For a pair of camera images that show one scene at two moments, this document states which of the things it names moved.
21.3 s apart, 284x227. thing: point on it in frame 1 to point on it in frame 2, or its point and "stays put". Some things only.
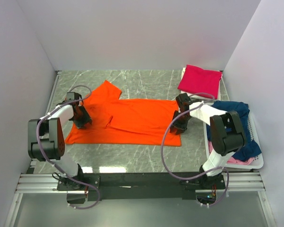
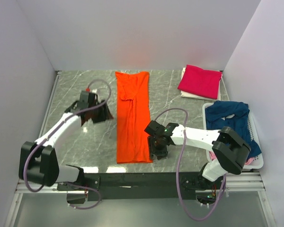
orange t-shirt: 116,121 to 133,117
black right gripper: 181,128 to 161,154
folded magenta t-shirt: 196,80 stays put
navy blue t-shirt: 250,149 stays put
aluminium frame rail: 49,183 stays put
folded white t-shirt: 197,95 stays put
